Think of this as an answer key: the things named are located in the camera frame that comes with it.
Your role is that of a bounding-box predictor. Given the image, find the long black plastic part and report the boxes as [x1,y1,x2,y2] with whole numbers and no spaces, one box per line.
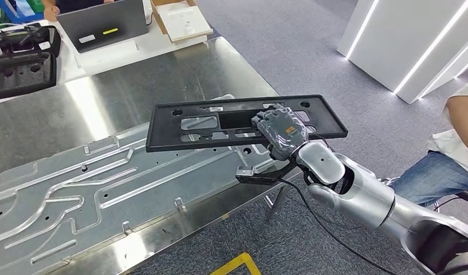
[145,95,349,154]

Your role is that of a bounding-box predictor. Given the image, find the stainless steel workbench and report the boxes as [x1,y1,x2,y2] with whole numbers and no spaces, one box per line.
[0,36,307,275]

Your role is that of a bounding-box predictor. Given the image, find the yellow floor tape square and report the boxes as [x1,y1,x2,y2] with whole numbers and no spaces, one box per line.
[209,252,263,275]

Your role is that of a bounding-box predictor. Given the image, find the white foam sheet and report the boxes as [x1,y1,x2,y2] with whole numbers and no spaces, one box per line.
[156,3,214,43]

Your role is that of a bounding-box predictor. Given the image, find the stamped sheet metal panel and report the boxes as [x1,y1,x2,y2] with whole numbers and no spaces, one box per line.
[0,94,293,275]

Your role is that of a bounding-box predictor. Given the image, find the brown cardboard box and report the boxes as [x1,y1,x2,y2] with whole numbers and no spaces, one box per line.
[150,0,214,45]

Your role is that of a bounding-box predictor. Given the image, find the dark grey laptop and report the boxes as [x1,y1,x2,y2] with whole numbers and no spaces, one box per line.
[56,0,150,54]

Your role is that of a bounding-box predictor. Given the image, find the white table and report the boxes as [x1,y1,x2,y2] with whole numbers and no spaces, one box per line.
[0,17,209,106]

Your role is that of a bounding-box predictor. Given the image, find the person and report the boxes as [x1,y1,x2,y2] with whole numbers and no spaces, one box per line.
[41,0,117,22]
[389,77,468,209]

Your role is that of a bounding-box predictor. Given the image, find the person's hand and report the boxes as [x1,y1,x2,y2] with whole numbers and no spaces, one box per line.
[42,3,62,22]

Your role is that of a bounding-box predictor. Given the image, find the black open carrying case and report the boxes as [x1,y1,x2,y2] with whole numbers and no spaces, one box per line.
[0,23,63,101]

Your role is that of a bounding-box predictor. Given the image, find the blue plastic bin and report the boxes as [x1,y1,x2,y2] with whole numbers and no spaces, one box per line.
[0,0,45,24]

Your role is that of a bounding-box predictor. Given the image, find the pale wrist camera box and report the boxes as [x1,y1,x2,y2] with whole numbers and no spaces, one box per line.
[235,166,257,178]

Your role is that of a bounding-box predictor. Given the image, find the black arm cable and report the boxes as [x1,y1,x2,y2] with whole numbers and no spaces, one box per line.
[256,175,399,275]

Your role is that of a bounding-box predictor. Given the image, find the white illuminated wall panels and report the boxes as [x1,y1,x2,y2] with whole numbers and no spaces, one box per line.
[337,0,468,105]

